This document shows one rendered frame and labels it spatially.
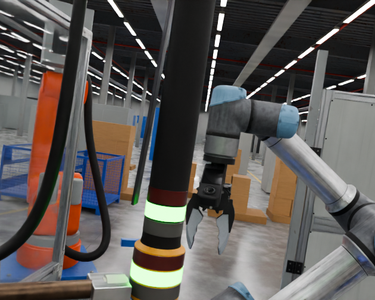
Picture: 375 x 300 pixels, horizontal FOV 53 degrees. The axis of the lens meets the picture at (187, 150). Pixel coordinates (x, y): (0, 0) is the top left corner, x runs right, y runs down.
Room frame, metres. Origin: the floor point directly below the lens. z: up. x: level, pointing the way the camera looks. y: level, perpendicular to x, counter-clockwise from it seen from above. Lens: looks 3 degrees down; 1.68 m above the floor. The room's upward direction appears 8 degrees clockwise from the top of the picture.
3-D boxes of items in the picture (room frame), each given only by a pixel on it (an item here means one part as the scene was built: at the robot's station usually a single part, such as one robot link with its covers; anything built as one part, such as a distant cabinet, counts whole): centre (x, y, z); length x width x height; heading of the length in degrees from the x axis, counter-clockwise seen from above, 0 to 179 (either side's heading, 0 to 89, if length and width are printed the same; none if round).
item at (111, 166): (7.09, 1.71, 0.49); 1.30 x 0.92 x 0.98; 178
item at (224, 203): (0.84, -0.07, 1.57); 0.09 x 0.08 x 0.12; 171
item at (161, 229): (0.31, 0.01, 1.60); 0.03 x 0.03 x 0.01
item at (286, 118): (0.86, -0.17, 1.73); 0.11 x 0.11 x 0.08; 3
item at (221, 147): (0.83, -0.07, 1.65); 0.08 x 0.08 x 0.05
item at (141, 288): (0.31, 0.01, 1.54); 0.04 x 0.04 x 0.01
